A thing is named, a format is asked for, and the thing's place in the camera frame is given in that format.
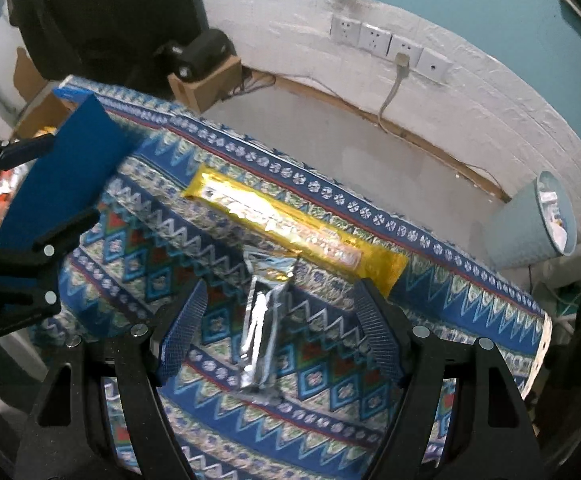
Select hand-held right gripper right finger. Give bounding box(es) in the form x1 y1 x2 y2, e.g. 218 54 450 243
354 279 546 480

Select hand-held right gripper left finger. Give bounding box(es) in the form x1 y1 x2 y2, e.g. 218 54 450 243
13 279 210 480

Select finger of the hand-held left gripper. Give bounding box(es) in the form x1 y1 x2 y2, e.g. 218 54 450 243
0 209 102 347
0 130 57 198

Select blue cardboard box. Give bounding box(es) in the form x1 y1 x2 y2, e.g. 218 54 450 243
0 87 141 281

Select silver snack bar packet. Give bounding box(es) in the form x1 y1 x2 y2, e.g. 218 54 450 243
233 250 301 406

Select blue patterned tablecloth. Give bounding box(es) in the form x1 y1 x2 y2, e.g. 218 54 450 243
33 75 553 480

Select long yellow snack packet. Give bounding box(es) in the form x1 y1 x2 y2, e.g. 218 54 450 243
180 164 408 298

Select light blue trash bin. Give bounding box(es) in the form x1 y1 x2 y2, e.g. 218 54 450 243
485 170 579 272

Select small brown cardboard box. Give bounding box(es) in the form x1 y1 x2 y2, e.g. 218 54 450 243
168 55 244 116

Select black device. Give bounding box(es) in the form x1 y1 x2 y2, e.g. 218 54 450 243
155 29 236 81

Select crumpled white paper waste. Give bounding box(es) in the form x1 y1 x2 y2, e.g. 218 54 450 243
540 190 571 251

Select grey plug with cable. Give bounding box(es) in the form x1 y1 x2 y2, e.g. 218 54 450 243
376 52 412 128

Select white wall socket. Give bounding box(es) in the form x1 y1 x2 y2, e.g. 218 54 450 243
330 14 363 45
389 35 425 69
417 47 454 81
360 22 393 56

